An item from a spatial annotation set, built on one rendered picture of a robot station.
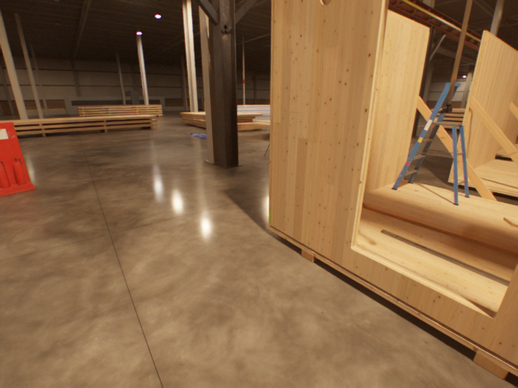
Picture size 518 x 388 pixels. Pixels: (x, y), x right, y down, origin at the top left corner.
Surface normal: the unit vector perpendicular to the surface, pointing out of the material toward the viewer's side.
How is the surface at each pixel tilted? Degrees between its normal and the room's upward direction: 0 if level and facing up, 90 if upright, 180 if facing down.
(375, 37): 90
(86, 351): 0
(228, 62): 90
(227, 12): 90
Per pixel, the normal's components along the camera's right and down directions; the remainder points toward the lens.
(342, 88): -0.80, 0.20
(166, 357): 0.00, -0.94
